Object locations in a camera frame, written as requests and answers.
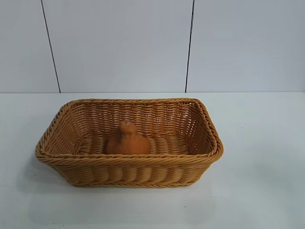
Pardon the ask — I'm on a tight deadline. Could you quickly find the bumpy orange fruit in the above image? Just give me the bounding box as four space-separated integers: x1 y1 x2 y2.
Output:
106 121 151 155

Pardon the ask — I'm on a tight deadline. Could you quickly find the tan woven wicker basket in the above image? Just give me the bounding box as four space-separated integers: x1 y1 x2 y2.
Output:
35 97 224 188

